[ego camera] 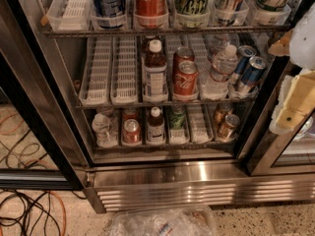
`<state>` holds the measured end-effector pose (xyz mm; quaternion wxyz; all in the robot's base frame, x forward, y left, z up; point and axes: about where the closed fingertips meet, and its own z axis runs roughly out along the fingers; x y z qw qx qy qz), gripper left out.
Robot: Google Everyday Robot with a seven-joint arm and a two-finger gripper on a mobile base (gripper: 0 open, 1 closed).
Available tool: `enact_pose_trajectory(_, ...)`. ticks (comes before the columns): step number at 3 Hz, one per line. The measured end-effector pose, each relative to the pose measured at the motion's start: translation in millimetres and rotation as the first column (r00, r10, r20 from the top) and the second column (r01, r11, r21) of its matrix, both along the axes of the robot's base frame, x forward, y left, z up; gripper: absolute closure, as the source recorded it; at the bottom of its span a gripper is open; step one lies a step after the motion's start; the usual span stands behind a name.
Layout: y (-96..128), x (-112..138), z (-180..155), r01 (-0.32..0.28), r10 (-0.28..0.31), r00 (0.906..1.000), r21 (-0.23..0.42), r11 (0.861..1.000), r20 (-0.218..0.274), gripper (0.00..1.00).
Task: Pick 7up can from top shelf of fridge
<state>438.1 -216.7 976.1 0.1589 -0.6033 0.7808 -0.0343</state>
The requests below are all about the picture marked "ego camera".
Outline top wire shelf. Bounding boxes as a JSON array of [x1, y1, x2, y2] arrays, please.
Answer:
[[42, 25, 290, 38]]

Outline rear red coke can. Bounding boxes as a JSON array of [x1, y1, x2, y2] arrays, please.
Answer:
[[173, 46, 195, 70]]

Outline clear water bottle bottom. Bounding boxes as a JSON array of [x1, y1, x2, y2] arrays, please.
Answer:
[[92, 113, 117, 148]]

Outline wire shelf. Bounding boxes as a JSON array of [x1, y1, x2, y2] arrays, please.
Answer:
[[42, 25, 290, 38], [94, 141, 236, 150], [76, 96, 256, 109]]

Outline front blue red bull can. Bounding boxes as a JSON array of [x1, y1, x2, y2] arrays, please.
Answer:
[[236, 56, 268, 93]]

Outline clear water bottle middle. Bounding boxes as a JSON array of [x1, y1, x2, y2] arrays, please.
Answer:
[[205, 44, 238, 100]]

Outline clear water bottle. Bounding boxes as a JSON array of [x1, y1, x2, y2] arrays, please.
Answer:
[[92, 113, 117, 148], [205, 44, 238, 100]]

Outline open left fridge door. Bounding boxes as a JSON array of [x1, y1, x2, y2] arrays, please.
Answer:
[[0, 0, 86, 190]]

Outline blue red bull can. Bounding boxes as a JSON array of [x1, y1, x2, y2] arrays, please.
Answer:
[[230, 45, 256, 86], [236, 56, 268, 93], [215, 0, 243, 26]]

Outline rear bronze can bottom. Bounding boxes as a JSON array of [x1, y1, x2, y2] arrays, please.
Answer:
[[214, 102, 233, 125]]

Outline empty white tray bottom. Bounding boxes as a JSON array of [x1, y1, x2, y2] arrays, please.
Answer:
[[187, 105, 213, 144]]

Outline bronze can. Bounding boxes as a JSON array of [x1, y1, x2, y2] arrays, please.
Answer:
[[218, 114, 240, 140], [214, 102, 233, 125]]

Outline red coke can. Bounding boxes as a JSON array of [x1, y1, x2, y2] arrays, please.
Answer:
[[174, 61, 198, 96], [173, 46, 195, 70]]

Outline green can bottom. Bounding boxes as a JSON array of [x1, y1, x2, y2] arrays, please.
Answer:
[[169, 105, 186, 130]]

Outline green tall can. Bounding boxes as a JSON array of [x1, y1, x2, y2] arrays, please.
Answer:
[[174, 0, 209, 28]]

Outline empty clear top tray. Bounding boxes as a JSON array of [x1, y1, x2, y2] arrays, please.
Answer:
[[47, 0, 93, 32]]

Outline clear plastic bin on floor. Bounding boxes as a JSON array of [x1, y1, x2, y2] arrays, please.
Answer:
[[105, 205, 218, 236]]

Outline rear blue red bull can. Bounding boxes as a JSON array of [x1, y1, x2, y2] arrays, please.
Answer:
[[230, 45, 256, 86]]

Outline bottom wire shelf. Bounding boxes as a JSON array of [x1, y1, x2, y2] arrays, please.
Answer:
[[94, 141, 236, 150]]

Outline front red coke can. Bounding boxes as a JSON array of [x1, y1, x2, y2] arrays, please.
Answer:
[[174, 61, 198, 96]]

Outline empty white tray left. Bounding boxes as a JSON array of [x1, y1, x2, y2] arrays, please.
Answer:
[[79, 37, 112, 106]]

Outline empty white tray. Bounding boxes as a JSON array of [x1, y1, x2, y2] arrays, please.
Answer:
[[110, 36, 138, 105], [187, 105, 213, 144], [79, 37, 112, 106]]

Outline brown tea bottle bottom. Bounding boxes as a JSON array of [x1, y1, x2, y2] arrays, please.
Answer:
[[147, 106, 164, 145]]

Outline red can bottom front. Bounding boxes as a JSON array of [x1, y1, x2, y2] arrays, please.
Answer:
[[123, 119, 141, 144]]

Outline brown tea bottle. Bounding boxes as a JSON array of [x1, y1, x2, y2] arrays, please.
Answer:
[[144, 39, 166, 97], [147, 106, 164, 145]]

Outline stainless steel display fridge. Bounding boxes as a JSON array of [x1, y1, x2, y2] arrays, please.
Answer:
[[6, 0, 315, 214]]

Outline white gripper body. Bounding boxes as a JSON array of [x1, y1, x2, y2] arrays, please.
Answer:
[[289, 3, 315, 71]]

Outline tall red coca-cola can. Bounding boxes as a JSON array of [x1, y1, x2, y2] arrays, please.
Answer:
[[135, 0, 165, 29]]

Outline blue red bull can top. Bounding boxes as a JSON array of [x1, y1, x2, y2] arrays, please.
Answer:
[[215, 0, 243, 26]]

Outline middle wire shelf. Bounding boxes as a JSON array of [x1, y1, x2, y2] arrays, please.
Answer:
[[76, 96, 256, 109]]

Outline front bronze can bottom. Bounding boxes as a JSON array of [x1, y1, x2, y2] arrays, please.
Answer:
[[218, 114, 240, 140]]

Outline brown tea bottle middle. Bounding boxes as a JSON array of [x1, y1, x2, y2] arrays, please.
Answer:
[[144, 39, 166, 97]]

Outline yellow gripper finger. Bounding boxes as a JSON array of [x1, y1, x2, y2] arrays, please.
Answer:
[[268, 29, 292, 57], [269, 69, 315, 135]]

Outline blue pepsi can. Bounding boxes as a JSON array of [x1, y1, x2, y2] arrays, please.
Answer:
[[93, 0, 126, 29]]

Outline tangled black orange cables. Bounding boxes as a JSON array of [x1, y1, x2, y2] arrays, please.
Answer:
[[0, 111, 87, 236]]

